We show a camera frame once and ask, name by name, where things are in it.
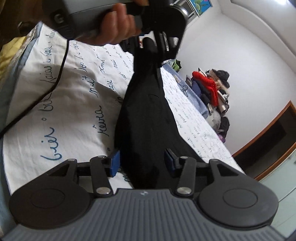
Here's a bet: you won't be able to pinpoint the person's left hand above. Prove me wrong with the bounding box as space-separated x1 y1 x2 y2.
77 3 141 46

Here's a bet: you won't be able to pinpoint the green plastic basket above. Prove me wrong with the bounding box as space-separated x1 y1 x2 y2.
168 59 182 72

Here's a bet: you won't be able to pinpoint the black pants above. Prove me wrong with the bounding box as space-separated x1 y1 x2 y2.
114 69 202 189

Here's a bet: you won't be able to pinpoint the black cable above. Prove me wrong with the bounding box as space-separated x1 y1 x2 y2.
0 39 70 140

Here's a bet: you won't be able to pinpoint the red knit garment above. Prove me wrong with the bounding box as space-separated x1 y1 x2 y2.
192 71 219 107

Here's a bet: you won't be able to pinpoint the pile of clothes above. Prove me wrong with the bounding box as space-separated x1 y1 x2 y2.
186 69 230 143

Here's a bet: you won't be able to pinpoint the blue blanket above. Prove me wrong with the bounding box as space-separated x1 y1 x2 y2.
163 63 209 119

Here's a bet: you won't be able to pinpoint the frosted glass wardrobe door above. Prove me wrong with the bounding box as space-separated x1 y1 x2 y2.
260 152 296 237

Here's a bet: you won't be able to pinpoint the wooden door frame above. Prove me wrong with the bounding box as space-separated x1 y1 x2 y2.
233 101 295 181

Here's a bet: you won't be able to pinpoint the window with grey frame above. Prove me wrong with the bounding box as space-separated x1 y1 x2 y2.
173 0 197 23

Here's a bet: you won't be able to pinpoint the white script-print bed sheet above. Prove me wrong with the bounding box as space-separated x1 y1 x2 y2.
0 22 246 195

